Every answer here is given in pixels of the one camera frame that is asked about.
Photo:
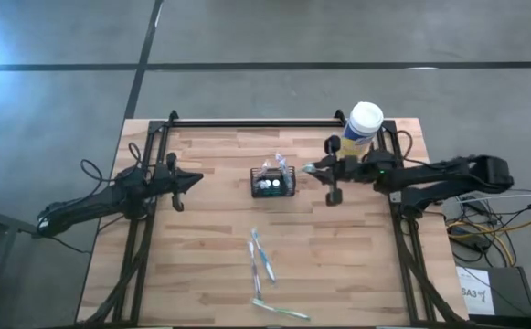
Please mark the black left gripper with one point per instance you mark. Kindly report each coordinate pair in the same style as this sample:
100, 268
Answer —
166, 180

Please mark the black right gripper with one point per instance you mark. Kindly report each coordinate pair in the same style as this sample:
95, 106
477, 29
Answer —
347, 169

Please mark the green white toothbrush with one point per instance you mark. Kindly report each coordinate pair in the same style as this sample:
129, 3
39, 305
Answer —
307, 168

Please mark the clear purple toothbrush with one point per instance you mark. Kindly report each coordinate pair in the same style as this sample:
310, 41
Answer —
265, 165

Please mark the blue white toothbrush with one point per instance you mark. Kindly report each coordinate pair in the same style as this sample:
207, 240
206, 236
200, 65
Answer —
264, 256

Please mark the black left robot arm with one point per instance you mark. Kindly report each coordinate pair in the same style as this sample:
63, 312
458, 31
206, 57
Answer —
91, 201

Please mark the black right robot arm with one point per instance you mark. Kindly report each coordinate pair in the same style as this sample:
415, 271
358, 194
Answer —
452, 176

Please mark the blue mouthwash bottle white cap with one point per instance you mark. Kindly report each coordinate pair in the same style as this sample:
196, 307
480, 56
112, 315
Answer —
275, 183

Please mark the blue yellow wipes canister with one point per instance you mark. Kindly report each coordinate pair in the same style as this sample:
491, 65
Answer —
361, 128

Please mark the blue liquid test tube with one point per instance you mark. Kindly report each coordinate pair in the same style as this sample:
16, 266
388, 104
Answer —
263, 184

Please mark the teal white wrapped toothbrush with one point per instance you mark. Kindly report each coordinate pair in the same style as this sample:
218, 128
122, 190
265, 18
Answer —
281, 310

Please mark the black power adapter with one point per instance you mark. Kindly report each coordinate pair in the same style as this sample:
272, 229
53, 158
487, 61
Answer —
468, 237

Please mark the white paper label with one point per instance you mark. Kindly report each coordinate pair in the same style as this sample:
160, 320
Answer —
475, 290

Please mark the black case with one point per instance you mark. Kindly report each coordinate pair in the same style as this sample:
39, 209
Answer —
512, 292

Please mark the silver aluminium bracket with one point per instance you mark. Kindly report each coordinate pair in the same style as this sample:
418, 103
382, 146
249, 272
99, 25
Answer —
394, 196

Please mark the black aluminium table frame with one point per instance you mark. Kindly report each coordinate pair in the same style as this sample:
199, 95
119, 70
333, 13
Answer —
256, 123

